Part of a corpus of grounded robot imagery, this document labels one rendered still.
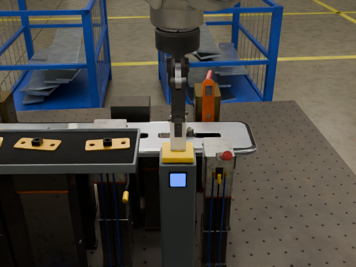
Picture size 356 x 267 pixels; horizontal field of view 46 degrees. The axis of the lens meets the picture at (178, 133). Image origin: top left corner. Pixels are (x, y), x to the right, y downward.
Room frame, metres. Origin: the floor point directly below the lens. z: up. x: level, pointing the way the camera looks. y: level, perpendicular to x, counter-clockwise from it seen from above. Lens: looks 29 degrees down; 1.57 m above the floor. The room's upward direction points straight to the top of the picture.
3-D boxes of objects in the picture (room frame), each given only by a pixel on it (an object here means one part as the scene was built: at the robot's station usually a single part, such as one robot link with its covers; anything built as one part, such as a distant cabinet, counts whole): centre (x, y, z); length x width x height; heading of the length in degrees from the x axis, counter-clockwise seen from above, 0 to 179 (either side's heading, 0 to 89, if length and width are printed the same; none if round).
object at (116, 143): (0.69, 0.14, 1.17); 0.08 x 0.04 x 0.01; 97
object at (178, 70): (0.65, 0.00, 1.33); 0.05 x 0.02 x 0.05; 1
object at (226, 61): (3.48, -0.26, 0.48); 1.20 x 0.80 x 0.95; 6
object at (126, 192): (0.78, 0.12, 1.00); 0.12 x 0.01 x 0.01; 1
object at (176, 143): (0.68, 0.00, 1.19); 0.03 x 0.01 x 0.07; 91
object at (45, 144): (0.69, 0.27, 1.17); 0.08 x 0.04 x 0.01; 82
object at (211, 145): (0.84, -0.10, 0.88); 0.12 x 0.07 x 0.36; 1
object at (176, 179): (0.65, 0.00, 1.11); 0.03 x 0.01 x 0.03; 91
